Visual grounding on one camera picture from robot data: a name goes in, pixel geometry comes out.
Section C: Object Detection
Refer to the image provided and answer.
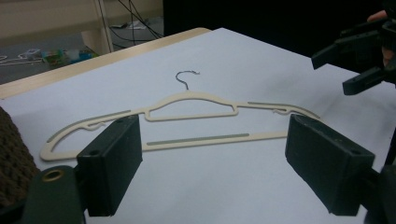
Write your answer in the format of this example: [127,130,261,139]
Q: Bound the black hanging cables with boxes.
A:
[96,0,164,50]

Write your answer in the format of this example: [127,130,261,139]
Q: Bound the brown wicker basket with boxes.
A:
[0,105,41,209]

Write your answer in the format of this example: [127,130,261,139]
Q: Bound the white table cover sheet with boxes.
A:
[0,27,396,224]

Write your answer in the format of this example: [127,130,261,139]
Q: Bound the cream shelf unit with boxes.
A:
[0,0,164,56]

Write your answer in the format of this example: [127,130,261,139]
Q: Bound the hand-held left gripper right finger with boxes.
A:
[284,113,376,217]

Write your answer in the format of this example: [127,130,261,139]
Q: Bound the colourful plastic toys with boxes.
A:
[41,48,100,67]

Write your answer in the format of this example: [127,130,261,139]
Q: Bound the white hangers on floor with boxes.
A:
[0,48,43,67]

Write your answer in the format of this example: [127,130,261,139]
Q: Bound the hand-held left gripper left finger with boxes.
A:
[76,114,144,217]

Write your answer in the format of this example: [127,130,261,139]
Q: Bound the cream plastic clothes hanger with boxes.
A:
[39,69,321,162]

